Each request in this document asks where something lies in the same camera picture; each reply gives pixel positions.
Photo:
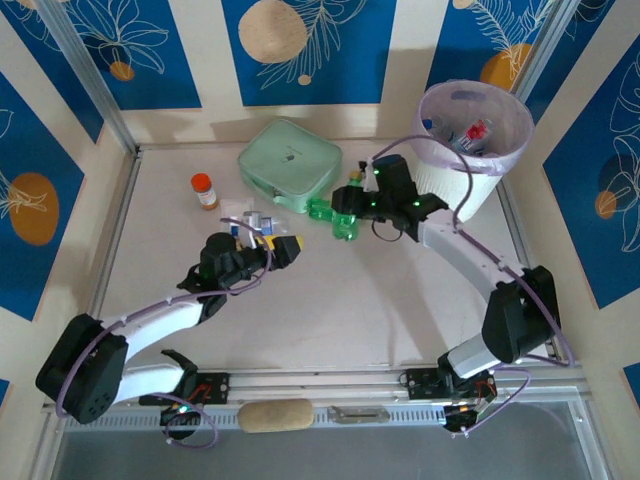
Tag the green plastic soda bottle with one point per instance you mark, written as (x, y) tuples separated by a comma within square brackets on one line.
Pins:
[(320, 210), (345, 227)]

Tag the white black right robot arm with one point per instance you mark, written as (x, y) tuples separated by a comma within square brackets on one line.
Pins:
[(460, 250)]

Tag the white gauze packet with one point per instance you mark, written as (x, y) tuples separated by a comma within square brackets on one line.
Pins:
[(235, 207)]

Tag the mint green zip pouch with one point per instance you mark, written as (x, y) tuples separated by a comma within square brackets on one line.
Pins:
[(290, 160)]

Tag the white ribbed bin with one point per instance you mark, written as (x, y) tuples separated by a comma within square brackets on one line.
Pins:
[(440, 195)]

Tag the flat metal bracket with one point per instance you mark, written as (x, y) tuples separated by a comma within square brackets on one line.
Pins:
[(357, 415)]

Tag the red snack packet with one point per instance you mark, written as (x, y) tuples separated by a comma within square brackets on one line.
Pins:
[(474, 132)]

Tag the controller board with LED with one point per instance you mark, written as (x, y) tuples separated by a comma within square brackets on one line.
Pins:
[(462, 415), (180, 410)]

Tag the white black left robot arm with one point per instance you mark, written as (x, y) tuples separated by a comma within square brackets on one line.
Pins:
[(160, 320)]

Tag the orange cap pill bottle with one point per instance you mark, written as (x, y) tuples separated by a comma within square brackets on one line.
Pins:
[(205, 195)]

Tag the blue floral wall panel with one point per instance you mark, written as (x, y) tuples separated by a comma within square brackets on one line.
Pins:
[(45, 75), (50, 150), (170, 50), (460, 40), (575, 200), (350, 75)]

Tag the aluminium side rail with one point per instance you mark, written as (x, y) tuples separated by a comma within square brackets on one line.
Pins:
[(120, 215)]

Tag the clear plastic blister pack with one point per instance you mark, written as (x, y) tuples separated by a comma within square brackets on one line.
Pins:
[(282, 228)]

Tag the tan foam roll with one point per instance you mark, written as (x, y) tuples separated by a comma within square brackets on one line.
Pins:
[(275, 415)]

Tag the long aluminium base rail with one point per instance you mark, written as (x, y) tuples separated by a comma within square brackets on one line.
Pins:
[(320, 385)]

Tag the blue cap water bottle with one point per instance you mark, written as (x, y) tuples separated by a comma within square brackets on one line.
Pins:
[(428, 124)]

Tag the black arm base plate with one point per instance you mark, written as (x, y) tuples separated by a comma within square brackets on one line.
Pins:
[(420, 382), (217, 387)]

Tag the aluminium frame post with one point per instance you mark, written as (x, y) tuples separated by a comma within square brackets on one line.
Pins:
[(542, 45), (85, 65)]

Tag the slotted metal strip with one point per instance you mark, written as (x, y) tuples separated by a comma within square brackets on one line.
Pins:
[(410, 415)]

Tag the small blue white box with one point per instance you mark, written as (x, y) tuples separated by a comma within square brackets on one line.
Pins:
[(266, 225)]

